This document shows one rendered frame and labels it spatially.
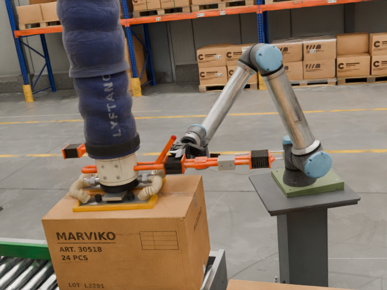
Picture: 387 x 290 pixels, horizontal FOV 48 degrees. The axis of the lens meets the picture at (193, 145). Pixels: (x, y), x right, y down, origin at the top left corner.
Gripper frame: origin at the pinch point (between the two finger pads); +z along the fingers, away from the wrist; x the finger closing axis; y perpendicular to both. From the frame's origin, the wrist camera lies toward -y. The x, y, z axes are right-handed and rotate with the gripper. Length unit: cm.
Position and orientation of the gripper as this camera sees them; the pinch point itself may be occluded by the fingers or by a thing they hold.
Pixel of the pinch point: (179, 164)
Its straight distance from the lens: 181.2
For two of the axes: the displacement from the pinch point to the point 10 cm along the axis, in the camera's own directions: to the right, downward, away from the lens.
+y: -9.6, -0.2, 2.9
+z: -2.7, 4.1, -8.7
